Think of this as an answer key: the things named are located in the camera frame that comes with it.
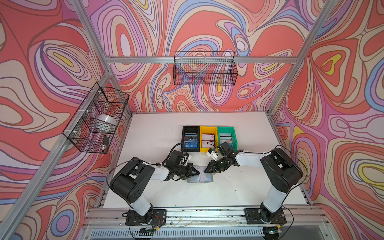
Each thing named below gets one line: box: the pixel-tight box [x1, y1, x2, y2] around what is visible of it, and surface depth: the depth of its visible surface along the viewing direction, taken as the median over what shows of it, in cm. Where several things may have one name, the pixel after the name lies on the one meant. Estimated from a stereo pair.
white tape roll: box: [94, 114, 118, 132], surface depth 74 cm
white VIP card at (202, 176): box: [197, 168, 208, 181], surface depth 88 cm
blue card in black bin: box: [184, 142, 199, 148], surface depth 101 cm
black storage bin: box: [181, 126, 200, 153], surface depth 103 cm
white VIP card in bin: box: [202, 133, 215, 141], surface depth 104 cm
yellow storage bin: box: [199, 126, 219, 153], surface depth 103 cm
